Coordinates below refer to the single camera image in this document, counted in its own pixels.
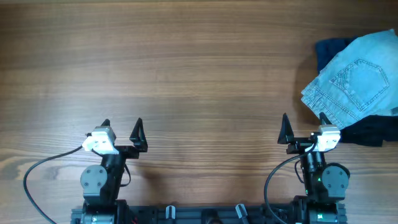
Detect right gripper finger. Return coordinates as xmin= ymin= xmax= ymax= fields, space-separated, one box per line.
xmin=277 ymin=113 xmax=294 ymax=144
xmin=319 ymin=112 xmax=331 ymax=125

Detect light blue denim shorts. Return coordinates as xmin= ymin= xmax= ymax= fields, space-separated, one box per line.
xmin=302 ymin=29 xmax=397 ymax=129

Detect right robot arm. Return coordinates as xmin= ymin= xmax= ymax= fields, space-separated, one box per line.
xmin=277 ymin=113 xmax=350 ymax=223

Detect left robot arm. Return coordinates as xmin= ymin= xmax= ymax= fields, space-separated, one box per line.
xmin=70 ymin=118 xmax=148 ymax=224

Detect dark clothes pile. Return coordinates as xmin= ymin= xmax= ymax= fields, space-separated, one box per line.
xmin=315 ymin=36 xmax=397 ymax=147

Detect right black cable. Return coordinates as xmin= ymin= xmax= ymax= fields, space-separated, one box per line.
xmin=263 ymin=140 xmax=319 ymax=224

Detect black cable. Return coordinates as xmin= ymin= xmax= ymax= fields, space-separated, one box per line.
xmin=22 ymin=144 xmax=85 ymax=224
xmin=263 ymin=140 xmax=319 ymax=224

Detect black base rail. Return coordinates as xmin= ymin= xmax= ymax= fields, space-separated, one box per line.
xmin=70 ymin=203 xmax=348 ymax=224

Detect left black cable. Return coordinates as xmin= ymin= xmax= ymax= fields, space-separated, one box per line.
xmin=22 ymin=144 xmax=85 ymax=224

